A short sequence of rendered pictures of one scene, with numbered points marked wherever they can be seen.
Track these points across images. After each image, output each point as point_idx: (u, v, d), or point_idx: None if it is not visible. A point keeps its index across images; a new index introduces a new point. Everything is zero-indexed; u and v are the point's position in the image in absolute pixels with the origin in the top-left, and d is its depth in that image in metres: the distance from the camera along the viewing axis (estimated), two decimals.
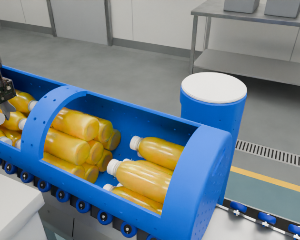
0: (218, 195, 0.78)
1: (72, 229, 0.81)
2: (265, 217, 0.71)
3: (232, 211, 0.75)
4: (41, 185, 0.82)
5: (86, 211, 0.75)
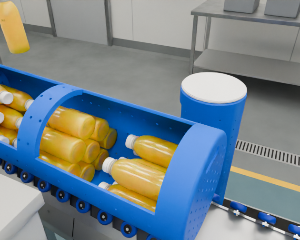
0: (215, 194, 0.77)
1: (72, 229, 0.81)
2: (265, 217, 0.71)
3: (232, 211, 0.75)
4: (42, 185, 0.82)
5: (88, 206, 0.75)
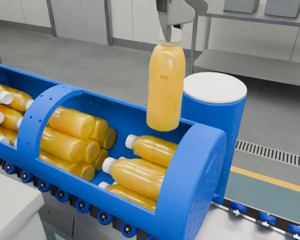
0: (215, 194, 0.77)
1: (72, 229, 0.81)
2: (265, 217, 0.71)
3: (232, 211, 0.75)
4: (42, 185, 0.82)
5: (88, 206, 0.75)
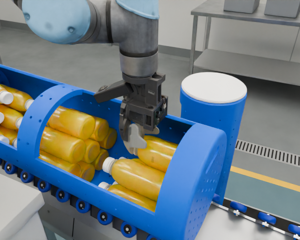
0: (215, 194, 0.77)
1: (72, 229, 0.81)
2: (265, 217, 0.71)
3: (232, 211, 0.75)
4: (42, 185, 0.82)
5: (88, 206, 0.75)
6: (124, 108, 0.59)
